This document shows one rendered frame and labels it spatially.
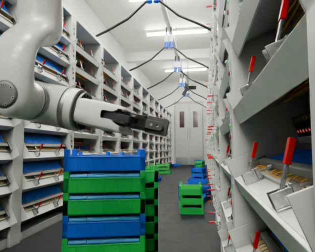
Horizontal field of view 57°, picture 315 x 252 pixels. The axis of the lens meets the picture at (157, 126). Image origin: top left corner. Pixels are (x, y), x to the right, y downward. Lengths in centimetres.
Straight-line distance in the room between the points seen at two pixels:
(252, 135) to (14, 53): 62
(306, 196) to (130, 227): 94
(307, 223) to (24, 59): 47
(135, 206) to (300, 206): 92
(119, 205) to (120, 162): 16
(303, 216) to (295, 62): 15
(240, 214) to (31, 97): 62
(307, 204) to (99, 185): 93
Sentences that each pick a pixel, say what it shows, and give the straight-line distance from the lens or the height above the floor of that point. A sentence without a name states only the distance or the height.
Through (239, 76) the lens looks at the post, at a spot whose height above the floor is 77.
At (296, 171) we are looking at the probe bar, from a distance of 52.
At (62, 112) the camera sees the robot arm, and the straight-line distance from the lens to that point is 57.
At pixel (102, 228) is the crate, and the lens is 115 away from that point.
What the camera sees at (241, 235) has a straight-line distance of 88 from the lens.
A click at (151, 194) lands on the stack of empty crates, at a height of 34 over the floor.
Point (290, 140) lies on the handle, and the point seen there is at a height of 57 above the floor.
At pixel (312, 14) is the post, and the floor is 66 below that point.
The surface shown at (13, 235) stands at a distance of 199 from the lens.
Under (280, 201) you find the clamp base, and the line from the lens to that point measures 41.
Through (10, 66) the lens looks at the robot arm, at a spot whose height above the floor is 70.
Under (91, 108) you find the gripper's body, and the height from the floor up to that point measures 63.
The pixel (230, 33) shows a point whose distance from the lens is 91.
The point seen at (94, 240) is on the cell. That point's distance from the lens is 117.
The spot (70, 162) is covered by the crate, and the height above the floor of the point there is 51.
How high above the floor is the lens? 56
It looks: 4 degrees up
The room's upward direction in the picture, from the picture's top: straight up
